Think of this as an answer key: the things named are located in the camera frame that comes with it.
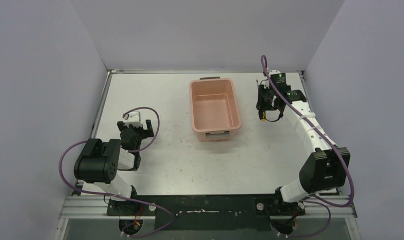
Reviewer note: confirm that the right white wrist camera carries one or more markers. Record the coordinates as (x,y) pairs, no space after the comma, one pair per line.
(274,72)

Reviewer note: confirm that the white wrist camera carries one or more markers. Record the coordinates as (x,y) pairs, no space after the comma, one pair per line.
(274,72)
(133,119)

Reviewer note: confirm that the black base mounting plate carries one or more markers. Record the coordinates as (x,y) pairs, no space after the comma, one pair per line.
(259,212)

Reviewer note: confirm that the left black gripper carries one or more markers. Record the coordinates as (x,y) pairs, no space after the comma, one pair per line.
(135,129)

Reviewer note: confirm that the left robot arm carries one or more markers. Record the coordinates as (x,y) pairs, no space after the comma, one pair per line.
(99,162)

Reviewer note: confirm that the pink plastic bin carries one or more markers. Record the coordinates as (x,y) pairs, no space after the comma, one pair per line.
(214,109)

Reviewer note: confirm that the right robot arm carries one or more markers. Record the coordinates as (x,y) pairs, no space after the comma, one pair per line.
(325,167)

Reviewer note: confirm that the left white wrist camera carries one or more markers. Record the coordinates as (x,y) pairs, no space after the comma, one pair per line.
(133,119)

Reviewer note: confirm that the aluminium frame rail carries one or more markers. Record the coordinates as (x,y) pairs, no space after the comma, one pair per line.
(84,207)

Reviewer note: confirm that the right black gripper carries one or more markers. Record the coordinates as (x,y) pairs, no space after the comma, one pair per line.
(261,104)

